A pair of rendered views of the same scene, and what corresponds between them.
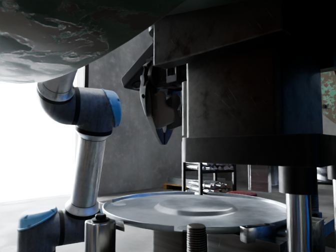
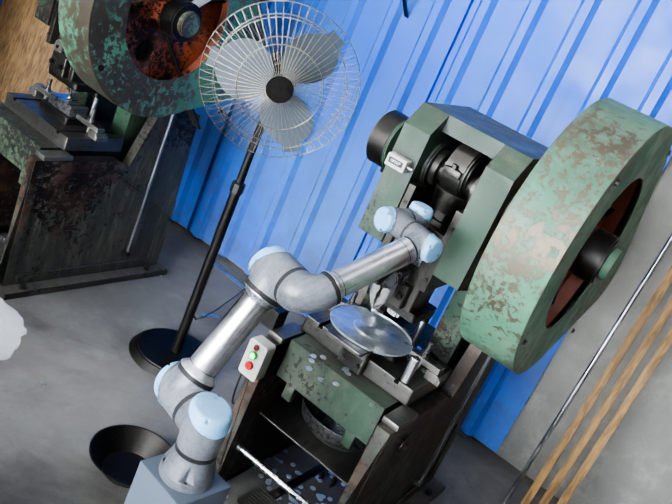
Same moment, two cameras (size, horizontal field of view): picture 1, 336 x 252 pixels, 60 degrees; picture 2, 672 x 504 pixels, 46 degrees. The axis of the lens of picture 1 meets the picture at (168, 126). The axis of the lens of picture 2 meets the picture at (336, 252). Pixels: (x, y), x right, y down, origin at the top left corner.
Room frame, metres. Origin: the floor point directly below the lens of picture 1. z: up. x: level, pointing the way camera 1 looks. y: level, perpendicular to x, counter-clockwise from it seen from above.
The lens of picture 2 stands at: (1.36, 2.10, 1.85)
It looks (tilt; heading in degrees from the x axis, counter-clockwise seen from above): 21 degrees down; 253
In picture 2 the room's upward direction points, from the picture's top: 24 degrees clockwise
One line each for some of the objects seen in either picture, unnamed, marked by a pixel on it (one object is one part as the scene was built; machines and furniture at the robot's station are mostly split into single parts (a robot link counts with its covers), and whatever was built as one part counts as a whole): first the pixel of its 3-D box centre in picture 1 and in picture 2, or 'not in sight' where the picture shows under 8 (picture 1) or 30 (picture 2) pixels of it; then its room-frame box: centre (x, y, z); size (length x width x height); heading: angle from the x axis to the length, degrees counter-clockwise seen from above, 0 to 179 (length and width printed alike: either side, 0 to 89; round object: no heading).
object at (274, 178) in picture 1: (270, 172); not in sight; (0.38, -0.13, 0.84); 0.02 x 0.02 x 0.03; 47
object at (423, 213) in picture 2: not in sight; (415, 221); (0.51, 0.00, 1.19); 0.09 x 0.08 x 0.11; 31
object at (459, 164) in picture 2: not in sight; (452, 195); (0.38, -0.14, 1.27); 0.21 x 0.12 x 0.34; 47
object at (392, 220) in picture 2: not in sight; (397, 223); (0.59, 0.07, 1.19); 0.11 x 0.11 x 0.08; 31
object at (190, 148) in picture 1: (274, 159); (400, 303); (0.38, -0.14, 0.86); 0.20 x 0.16 x 0.05; 137
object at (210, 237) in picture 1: (269, 240); not in sight; (0.39, -0.13, 0.76); 0.15 x 0.09 x 0.05; 137
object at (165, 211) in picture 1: (195, 206); (371, 329); (0.47, -0.04, 0.79); 0.29 x 0.29 x 0.01
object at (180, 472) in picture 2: not in sight; (191, 459); (0.97, 0.42, 0.50); 0.15 x 0.15 x 0.10
